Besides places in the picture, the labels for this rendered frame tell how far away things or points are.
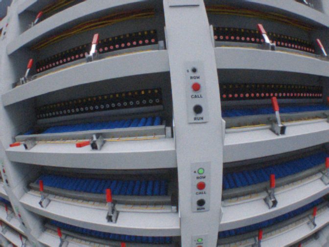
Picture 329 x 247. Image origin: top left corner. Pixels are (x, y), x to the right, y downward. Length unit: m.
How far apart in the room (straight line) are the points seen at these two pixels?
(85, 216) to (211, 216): 0.34
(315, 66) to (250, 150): 0.33
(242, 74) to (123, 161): 0.46
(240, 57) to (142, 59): 0.21
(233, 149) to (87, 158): 0.32
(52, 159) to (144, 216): 0.29
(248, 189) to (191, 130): 0.26
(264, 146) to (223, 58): 0.21
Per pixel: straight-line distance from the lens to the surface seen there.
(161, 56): 0.32
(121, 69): 0.34
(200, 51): 0.33
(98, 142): 0.36
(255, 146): 0.36
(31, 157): 0.53
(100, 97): 0.52
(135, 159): 0.33
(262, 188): 0.50
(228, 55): 0.35
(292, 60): 0.45
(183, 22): 0.36
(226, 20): 0.64
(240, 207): 0.45
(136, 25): 0.61
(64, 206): 0.56
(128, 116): 0.47
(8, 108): 0.70
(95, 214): 0.48
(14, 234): 1.26
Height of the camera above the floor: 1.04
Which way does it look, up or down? 3 degrees down
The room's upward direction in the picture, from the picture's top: 5 degrees counter-clockwise
